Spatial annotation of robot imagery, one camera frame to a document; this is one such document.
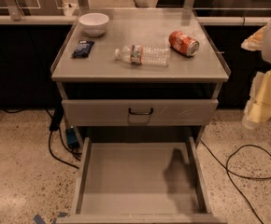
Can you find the white bowl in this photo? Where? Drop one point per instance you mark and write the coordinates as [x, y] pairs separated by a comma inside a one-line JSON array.
[[94, 24]]

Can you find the long grey counter ledge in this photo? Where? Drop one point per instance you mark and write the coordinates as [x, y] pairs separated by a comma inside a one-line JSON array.
[[29, 18]]

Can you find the orange soda can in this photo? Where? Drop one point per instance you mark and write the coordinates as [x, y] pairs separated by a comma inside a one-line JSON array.
[[183, 44]]

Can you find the blue floor tape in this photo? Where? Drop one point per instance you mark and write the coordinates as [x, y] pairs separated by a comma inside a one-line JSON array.
[[38, 219]]

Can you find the dark blue snack packet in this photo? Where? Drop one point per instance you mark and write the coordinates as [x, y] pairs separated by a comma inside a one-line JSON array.
[[83, 49]]

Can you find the clear plastic water bottle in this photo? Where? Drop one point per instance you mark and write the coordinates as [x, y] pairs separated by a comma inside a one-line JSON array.
[[143, 55]]

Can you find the blue power adapter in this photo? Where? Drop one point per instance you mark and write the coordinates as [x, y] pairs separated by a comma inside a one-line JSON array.
[[71, 138]]

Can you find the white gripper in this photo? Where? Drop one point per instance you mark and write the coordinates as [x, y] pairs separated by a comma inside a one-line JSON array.
[[258, 108]]

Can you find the closed grey drawer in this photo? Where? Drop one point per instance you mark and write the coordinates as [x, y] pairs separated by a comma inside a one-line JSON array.
[[166, 112]]

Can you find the grey drawer cabinet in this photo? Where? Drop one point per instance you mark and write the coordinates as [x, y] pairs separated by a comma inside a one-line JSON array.
[[154, 76]]

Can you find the open grey drawer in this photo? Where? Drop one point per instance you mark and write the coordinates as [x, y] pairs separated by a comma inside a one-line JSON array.
[[140, 183]]

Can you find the black drawer handle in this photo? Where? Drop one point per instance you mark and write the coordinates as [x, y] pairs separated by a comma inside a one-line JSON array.
[[140, 113]]

